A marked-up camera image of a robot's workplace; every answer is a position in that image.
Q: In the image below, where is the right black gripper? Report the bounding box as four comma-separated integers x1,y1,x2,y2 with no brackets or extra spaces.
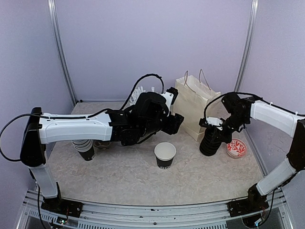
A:
211,112,249,143

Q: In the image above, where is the black paper coffee cup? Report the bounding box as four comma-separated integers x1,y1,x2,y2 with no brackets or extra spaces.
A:
154,142,176,169

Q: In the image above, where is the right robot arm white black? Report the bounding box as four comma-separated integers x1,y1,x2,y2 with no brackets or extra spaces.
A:
199,92,305,217

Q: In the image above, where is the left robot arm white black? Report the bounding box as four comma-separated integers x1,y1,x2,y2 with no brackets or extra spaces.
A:
20,92,184,212

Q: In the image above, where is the cream paper takeout bag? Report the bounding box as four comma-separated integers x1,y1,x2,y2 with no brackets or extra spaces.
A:
173,69,221,142

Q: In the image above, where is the stack of black lids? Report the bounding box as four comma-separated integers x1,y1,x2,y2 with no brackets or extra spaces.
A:
199,129,222,156

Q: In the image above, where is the red patterned white bowl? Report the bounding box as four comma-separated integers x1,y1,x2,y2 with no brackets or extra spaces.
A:
226,138,247,158

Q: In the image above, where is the cup holding white straws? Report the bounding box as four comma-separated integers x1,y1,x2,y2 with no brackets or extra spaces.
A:
128,85,155,106

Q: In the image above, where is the brown pulp cup carrier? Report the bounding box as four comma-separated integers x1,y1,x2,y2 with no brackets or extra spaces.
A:
93,140,111,149

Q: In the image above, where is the stack of paper cups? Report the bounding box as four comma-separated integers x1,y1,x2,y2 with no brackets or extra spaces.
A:
72,140,95,161

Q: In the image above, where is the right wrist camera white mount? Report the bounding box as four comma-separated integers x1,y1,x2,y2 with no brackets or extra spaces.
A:
199,117,223,130

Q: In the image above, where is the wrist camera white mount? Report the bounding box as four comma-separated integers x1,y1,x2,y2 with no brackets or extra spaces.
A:
199,117,223,130
161,87,178,110

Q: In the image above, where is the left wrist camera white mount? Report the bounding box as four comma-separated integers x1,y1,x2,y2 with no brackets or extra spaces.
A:
161,87,178,110

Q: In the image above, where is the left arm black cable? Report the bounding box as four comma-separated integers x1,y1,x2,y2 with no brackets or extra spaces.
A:
0,73,166,162

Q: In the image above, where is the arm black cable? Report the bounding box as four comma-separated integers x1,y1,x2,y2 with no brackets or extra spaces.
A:
0,73,166,162
203,92,264,120

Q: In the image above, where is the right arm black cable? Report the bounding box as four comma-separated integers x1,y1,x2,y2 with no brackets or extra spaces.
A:
203,92,264,120

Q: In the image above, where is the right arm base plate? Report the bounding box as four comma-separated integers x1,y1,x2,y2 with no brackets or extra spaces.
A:
227,198,269,217

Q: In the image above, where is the aluminium front frame rail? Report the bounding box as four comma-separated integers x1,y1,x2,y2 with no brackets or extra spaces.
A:
16,189,294,229

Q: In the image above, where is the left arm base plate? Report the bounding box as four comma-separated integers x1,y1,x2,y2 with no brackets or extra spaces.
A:
41,198,83,218

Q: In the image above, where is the right aluminium corner post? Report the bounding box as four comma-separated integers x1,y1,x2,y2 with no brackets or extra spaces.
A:
234,0,259,92

